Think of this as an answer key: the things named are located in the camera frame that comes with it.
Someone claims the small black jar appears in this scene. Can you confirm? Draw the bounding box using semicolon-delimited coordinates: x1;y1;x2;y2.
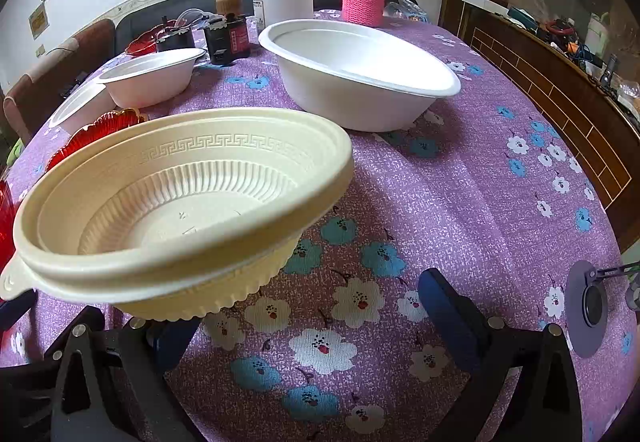
155;26;194;52

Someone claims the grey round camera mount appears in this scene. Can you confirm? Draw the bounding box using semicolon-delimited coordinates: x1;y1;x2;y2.
564;260;608;358

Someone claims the cream plastic bowl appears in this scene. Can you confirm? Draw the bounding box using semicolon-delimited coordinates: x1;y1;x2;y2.
1;108;354;321

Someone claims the large white foam bowl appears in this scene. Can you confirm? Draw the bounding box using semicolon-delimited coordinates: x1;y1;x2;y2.
258;19;461;132

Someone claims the brown armchair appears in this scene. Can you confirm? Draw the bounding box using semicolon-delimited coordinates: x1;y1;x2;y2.
1;19;115;145

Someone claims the purple floral tablecloth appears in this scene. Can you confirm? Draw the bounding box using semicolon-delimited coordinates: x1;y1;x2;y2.
0;8;637;442

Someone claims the small wall plaque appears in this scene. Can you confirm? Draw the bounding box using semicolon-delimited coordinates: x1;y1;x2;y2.
28;2;49;39

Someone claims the wooden sideboard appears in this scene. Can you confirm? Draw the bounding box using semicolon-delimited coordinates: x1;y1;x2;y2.
460;6;639;251

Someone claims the black sofa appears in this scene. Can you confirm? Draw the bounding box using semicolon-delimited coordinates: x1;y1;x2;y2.
114;0;419;56

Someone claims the small white foam bowl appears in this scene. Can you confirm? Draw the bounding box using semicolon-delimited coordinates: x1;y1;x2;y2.
99;48;205;109

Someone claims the red gold-rimmed plate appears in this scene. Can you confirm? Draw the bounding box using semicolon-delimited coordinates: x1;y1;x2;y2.
46;108;148;171

